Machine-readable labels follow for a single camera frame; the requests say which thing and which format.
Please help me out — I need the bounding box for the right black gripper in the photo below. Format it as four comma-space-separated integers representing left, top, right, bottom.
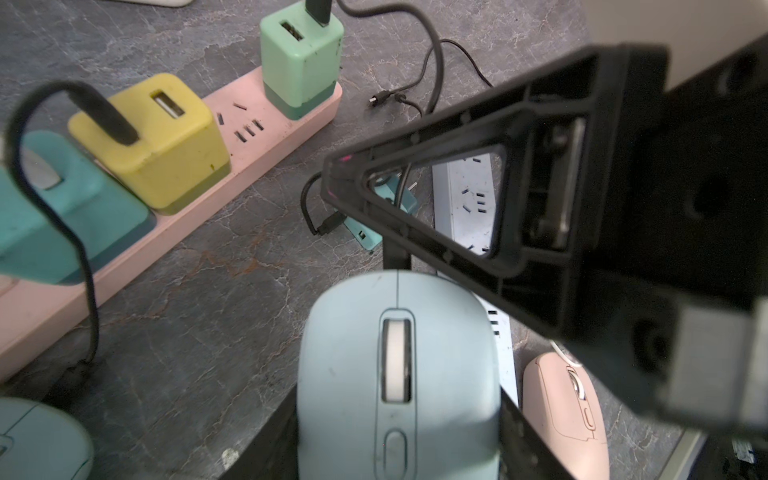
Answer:
571, 37, 767, 438

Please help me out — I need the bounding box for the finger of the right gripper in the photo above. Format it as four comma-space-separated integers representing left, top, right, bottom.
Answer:
321, 45, 669, 338

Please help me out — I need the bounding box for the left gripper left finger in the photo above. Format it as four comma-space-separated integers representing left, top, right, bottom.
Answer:
221, 386, 299, 480

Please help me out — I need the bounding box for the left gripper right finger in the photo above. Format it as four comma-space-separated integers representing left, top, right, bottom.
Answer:
499, 388, 573, 480

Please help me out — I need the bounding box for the light blue power strip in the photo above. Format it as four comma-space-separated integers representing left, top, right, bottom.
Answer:
432, 153, 519, 403

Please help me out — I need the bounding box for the blue mouse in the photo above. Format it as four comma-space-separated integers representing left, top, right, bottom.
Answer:
297, 270, 501, 479
1, 397, 94, 479

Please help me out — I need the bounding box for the teal charger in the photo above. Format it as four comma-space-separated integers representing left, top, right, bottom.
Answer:
343, 174, 419, 253
1, 131, 156, 285

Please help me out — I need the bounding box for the black charging cable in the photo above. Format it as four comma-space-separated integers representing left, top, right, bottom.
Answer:
367, 38, 496, 109

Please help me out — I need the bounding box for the green charger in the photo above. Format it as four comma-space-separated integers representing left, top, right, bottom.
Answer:
260, 1, 344, 120

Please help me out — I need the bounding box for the pink mouse left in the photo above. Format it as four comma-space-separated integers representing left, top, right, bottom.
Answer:
522, 352, 610, 479

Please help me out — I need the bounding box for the pink power strip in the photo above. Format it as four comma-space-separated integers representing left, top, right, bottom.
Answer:
1, 69, 342, 377

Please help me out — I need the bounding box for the teal charger on pink strip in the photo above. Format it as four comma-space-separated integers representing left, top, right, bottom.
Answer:
1, 131, 156, 285

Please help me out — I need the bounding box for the yellow charger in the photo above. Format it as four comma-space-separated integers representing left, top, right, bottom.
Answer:
68, 73, 231, 216

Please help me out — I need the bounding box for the black cable to pink mouse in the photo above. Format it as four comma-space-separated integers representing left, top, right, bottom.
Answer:
298, 171, 349, 238

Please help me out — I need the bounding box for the black cable from green charger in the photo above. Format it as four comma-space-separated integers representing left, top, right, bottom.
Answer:
304, 0, 446, 115

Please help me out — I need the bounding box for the black cable from yellow charger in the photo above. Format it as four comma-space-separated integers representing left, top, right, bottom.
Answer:
2, 80, 142, 367

